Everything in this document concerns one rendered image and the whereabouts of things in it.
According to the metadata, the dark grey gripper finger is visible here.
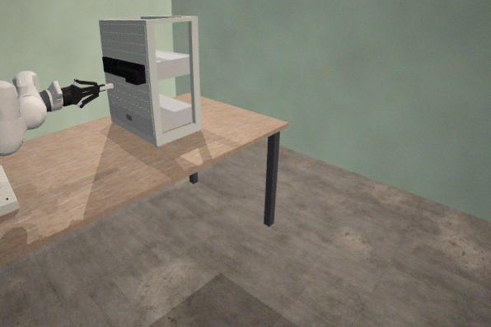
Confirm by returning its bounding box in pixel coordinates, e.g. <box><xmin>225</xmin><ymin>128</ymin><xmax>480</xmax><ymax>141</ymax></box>
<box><xmin>73</xmin><ymin>79</ymin><xmax>113</xmax><ymax>94</ymax></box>
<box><xmin>76</xmin><ymin>86</ymin><xmax>114</xmax><ymax>108</ymax></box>

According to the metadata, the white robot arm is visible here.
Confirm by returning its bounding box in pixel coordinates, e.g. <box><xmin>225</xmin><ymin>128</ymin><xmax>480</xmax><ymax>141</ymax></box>
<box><xmin>0</xmin><ymin>71</ymin><xmax>63</xmax><ymax>156</ymax></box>

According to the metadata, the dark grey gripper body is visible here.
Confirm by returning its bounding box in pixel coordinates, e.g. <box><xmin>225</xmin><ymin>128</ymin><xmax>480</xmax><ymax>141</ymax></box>
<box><xmin>61</xmin><ymin>85</ymin><xmax>82</xmax><ymax>106</ymax></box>

